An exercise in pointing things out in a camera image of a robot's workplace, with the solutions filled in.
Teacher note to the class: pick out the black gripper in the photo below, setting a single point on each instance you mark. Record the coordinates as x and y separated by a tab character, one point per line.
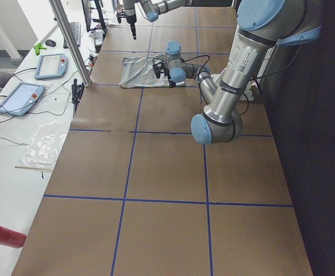
171	83
132	23

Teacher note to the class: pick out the blue white striped polo shirt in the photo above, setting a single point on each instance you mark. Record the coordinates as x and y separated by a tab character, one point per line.
138	73

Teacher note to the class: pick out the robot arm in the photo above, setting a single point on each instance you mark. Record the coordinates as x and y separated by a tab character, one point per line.
151	10
260	26

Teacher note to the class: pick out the black monitor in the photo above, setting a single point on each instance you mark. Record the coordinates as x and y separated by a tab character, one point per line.
88	17

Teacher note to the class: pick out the black keyboard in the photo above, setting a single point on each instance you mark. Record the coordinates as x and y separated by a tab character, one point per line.
75	28

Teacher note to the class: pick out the black computer mouse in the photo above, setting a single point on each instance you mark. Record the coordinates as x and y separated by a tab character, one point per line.
50	43

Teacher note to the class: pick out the black spare gripper tool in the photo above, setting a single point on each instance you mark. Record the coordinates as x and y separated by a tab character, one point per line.
77	92

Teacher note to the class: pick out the far blue teach pendant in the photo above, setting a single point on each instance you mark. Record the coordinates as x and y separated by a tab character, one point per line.
51	66

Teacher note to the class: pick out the blue teach pendant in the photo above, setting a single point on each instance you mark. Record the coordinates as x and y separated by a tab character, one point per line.
21	99
51	66

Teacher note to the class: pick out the green clip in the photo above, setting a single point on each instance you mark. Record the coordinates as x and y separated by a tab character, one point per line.
38	47

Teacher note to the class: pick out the near blue teach pendant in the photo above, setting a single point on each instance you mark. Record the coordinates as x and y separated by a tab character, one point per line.
21	99

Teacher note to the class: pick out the clear plastic bag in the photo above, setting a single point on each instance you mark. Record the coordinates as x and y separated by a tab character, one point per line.
45	147

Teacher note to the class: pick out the red cylinder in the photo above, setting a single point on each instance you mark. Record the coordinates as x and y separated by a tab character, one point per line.
11	238

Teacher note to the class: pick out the aluminium frame post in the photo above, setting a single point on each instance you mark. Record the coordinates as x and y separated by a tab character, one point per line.
64	26

